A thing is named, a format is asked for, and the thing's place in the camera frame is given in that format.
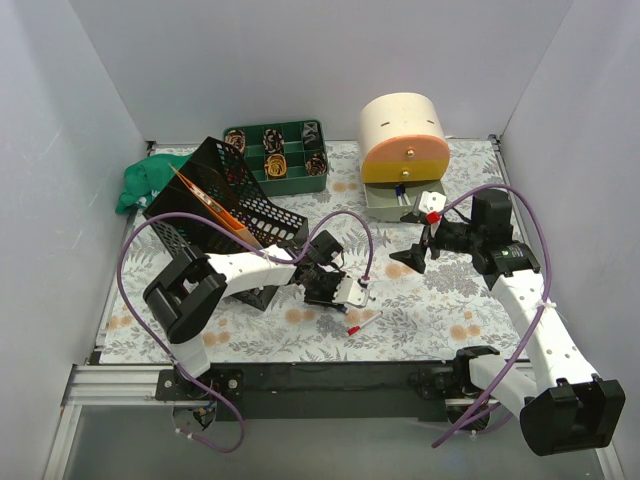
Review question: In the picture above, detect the round cream drawer cabinet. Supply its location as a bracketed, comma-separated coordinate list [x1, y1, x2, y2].
[358, 92, 451, 222]

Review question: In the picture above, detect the orange file folder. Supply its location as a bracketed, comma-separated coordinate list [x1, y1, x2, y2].
[170, 165, 248, 243]

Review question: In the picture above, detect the black mesh file organizer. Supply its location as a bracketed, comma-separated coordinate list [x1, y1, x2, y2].
[143, 136, 311, 312]

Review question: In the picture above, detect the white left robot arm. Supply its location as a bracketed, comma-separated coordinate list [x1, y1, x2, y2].
[143, 231, 346, 400]

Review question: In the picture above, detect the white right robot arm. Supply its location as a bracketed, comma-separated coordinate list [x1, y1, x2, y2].
[390, 184, 626, 456]

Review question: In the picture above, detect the white marker red cap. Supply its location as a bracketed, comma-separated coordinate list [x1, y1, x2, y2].
[347, 312, 383, 336]

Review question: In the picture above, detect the floral table mat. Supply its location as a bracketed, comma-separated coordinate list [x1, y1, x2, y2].
[97, 139, 520, 364]

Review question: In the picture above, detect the green compartment tray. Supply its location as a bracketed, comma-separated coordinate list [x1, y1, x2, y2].
[223, 119, 329, 197]

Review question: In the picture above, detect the green cloth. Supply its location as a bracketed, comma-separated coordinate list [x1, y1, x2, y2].
[115, 154, 190, 215]

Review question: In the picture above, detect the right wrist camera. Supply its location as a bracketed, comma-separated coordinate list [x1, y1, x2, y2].
[416, 191, 447, 225]

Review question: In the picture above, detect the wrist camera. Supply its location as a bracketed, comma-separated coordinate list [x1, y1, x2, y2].
[416, 191, 447, 225]
[339, 277, 370, 308]

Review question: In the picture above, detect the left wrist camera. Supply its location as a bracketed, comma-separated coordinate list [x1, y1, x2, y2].
[339, 277, 370, 308]

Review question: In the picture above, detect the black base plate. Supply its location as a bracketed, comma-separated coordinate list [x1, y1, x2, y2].
[154, 359, 506, 424]

